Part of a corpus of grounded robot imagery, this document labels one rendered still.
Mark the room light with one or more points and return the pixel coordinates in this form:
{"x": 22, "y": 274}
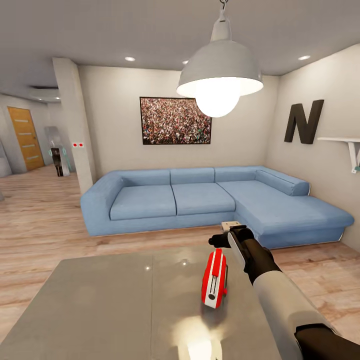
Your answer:
{"x": 222, "y": 58}

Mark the picture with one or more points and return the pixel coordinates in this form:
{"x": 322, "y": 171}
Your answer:
{"x": 173, "y": 121}

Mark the decorative sign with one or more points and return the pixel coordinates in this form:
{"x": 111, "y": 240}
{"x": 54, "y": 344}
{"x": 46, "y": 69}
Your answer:
{"x": 306, "y": 130}

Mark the door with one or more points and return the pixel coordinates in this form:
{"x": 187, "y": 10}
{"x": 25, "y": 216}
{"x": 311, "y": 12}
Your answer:
{"x": 27, "y": 139}

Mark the radio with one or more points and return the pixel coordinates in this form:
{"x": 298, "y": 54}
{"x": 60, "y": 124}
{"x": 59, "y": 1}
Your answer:
{"x": 215, "y": 279}

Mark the standing mirror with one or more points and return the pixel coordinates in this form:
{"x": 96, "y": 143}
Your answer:
{"x": 57, "y": 151}

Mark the shelf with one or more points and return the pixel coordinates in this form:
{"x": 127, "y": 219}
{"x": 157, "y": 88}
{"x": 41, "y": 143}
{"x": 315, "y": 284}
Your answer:
{"x": 355, "y": 160}

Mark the sofa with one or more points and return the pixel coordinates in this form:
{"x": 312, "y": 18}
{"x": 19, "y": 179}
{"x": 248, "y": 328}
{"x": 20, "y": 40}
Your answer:
{"x": 275, "y": 206}

